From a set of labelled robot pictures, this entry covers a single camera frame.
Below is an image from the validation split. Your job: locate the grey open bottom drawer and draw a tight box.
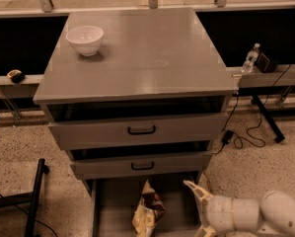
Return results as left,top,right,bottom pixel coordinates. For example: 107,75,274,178
90,172,201,237

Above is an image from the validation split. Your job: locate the grey middle drawer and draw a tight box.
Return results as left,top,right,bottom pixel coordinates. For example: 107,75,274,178
70,151,212,180

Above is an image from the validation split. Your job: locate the black top drawer handle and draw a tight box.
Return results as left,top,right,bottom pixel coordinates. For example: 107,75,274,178
127,125,157,135

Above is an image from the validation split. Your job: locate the black table leg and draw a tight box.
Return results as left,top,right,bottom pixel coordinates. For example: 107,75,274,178
252,95,285,143

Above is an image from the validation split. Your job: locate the white ceramic bowl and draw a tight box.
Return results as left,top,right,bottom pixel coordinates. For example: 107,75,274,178
66,26,105,56

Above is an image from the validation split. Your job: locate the black power cable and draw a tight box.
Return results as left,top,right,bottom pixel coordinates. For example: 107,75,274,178
212,63,293,155

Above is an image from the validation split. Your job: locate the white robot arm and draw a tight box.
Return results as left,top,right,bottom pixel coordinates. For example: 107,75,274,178
184,181,295,237

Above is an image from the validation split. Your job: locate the black power adapter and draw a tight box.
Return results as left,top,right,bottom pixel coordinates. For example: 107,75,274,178
222,130,234,145

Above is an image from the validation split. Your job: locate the black floor cable left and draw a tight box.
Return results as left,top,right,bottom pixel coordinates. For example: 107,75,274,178
0,185,59,237

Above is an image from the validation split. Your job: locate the black drawer handle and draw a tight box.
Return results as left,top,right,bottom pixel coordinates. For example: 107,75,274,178
130,162,155,171
127,125,157,135

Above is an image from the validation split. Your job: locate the grey top drawer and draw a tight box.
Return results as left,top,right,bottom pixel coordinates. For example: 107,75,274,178
49,113,227,150

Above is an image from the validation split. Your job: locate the black and yellow tape measure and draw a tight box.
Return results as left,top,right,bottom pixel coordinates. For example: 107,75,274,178
7,69,26,83

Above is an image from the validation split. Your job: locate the brown chip bag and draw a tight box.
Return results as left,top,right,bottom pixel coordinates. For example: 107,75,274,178
132,181,166,237

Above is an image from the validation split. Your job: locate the black metal stand leg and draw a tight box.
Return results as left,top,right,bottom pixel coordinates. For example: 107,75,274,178
0,159,49,237

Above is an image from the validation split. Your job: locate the black middle drawer handle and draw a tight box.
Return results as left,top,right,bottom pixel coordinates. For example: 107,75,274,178
130,162,155,171

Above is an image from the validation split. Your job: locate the clear plastic water bottle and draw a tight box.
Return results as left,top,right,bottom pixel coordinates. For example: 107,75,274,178
241,43,260,73

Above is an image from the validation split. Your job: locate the metal shelf bracket left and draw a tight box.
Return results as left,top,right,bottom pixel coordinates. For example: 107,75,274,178
0,89,23,126

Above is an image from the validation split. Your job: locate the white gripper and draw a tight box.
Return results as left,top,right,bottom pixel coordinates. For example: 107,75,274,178
184,180,235,237

